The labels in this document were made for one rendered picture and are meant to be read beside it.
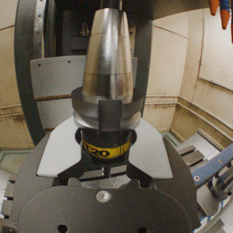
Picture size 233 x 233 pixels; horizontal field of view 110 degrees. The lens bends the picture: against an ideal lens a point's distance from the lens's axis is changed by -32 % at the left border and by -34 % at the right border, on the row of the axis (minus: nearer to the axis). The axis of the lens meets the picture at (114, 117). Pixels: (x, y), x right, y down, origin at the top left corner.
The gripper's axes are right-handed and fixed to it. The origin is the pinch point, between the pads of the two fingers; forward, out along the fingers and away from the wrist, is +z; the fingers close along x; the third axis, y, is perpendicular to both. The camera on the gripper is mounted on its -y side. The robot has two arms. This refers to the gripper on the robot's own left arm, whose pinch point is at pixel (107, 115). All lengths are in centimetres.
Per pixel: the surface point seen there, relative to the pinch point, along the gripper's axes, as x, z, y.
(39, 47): -29.7, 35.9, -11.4
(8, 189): -49, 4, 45
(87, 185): -7.4, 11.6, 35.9
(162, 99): 54, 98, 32
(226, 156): 31.7, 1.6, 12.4
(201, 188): 18.2, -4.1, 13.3
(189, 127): 83, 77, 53
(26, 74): -39, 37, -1
